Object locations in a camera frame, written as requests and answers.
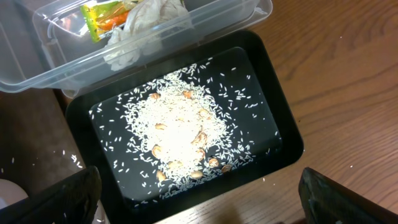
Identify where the dark brown serving tray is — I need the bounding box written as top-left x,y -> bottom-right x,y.
1,89 -> 85,195

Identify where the green orange snack wrapper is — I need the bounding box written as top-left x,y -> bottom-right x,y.
80,0 -> 142,42

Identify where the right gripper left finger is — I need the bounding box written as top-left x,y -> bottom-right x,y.
1,166 -> 102,223

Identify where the black plastic tray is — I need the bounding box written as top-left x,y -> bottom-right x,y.
65,30 -> 303,223

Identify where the pile of spilled rice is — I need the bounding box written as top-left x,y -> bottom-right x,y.
88,57 -> 280,208

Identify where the clear plastic bin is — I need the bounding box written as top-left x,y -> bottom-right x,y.
1,0 -> 273,97

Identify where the white bowl with rice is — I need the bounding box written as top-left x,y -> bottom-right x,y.
0,179 -> 28,209

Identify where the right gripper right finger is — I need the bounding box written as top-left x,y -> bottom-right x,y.
298,167 -> 397,223

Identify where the white napkin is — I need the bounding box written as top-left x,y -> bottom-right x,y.
104,0 -> 188,71

